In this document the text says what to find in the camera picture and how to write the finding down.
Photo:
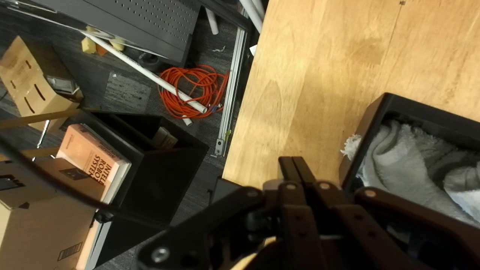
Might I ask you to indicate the black perforated basket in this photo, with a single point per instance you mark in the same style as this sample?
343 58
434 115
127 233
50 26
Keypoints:
436 113

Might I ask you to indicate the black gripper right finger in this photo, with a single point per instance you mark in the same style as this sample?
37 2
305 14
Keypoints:
380 230

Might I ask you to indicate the grey perforated metal cabinet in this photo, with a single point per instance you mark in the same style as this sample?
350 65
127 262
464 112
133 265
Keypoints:
140 23

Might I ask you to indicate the orange paperback book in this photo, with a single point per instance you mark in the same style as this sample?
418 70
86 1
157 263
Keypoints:
95 160

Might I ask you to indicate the white towel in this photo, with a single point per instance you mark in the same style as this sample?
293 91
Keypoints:
406 166

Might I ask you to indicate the white plastic pipe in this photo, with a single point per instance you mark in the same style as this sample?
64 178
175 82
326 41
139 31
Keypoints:
145 73

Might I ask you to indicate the black open bin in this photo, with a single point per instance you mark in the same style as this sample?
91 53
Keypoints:
160 175

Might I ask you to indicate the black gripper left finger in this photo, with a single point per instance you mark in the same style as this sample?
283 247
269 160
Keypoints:
226 230

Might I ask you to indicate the light wooden slotted panel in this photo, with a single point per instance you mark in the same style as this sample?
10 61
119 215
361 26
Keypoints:
31 85

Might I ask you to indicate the cardboard box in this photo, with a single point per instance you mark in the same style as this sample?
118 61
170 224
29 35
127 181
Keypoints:
40 226

